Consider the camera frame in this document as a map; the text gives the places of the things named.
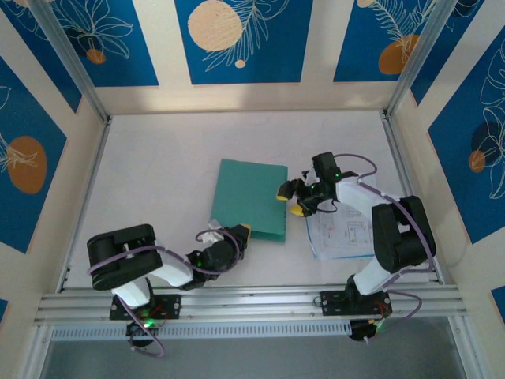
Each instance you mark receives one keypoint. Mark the green paper folder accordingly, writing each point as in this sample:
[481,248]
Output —
[248,193]

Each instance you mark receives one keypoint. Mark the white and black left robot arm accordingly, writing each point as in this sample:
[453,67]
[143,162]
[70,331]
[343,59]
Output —
[173,272]

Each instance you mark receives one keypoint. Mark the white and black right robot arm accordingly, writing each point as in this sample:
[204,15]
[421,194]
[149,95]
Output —
[355,195]

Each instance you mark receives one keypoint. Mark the black left base connector box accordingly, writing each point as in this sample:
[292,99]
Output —
[136,329]

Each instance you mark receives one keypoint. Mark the black base connector box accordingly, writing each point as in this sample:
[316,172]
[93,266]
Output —
[136,329]
[361,331]

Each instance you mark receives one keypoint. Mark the black right base connector box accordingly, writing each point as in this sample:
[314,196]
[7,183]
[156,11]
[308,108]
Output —
[361,331]

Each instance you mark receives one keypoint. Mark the aluminium mounting rail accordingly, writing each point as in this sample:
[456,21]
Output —
[252,304]

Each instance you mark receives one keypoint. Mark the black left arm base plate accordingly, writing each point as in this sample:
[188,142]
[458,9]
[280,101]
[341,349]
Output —
[173,305]

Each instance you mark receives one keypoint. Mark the aluminium table side rail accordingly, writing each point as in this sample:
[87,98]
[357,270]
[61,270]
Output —
[400,158]
[84,205]

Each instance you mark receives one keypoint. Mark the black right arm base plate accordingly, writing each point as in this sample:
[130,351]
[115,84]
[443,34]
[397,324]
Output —
[331,305]

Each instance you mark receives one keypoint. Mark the aluminium frame post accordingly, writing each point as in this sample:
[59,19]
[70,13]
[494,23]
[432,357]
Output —
[418,55]
[75,67]

